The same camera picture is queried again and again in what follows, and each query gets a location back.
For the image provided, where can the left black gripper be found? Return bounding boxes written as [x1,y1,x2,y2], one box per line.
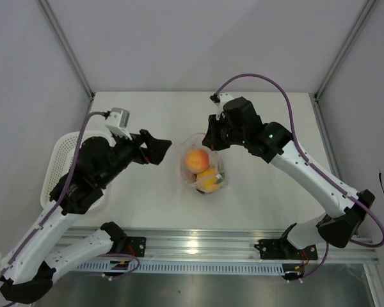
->
[100,126,172,185]

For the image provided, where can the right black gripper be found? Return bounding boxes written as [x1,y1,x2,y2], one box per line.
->
[202,114,247,152]

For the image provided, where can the pink orange toy peach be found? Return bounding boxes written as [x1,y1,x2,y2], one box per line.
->
[184,148,210,173]

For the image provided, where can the clear zip top bag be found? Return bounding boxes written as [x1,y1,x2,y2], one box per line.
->
[177,133,228,195]

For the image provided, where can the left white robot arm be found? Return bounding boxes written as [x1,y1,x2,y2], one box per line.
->
[0,129,172,306]

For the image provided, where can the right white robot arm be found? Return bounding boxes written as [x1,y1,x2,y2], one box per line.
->
[202,94,375,258]

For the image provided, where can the white perforated plastic basket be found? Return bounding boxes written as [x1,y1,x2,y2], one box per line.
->
[40,130,115,212]

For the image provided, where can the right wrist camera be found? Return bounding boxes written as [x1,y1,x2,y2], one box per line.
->
[209,93,234,120]

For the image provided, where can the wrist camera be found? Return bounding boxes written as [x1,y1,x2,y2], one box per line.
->
[209,93,234,120]
[105,107,132,140]

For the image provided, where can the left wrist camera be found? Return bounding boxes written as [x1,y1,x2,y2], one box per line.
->
[105,107,132,140]

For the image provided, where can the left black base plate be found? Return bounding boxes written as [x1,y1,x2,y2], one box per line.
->
[123,237,147,258]

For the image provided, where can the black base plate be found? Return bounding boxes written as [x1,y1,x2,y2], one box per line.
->
[123,237,147,258]
[254,239,318,260]

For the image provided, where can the aluminium mounting rail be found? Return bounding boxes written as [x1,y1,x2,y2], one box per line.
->
[53,227,379,264]

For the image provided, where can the left aluminium frame post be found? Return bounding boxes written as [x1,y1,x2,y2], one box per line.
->
[36,0,95,100]

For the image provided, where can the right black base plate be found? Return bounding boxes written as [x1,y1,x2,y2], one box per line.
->
[254,239,318,260]

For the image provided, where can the white slotted cable duct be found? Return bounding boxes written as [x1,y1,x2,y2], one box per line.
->
[74,260,285,276]

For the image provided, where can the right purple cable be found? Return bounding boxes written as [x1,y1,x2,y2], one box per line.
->
[214,73,384,248]

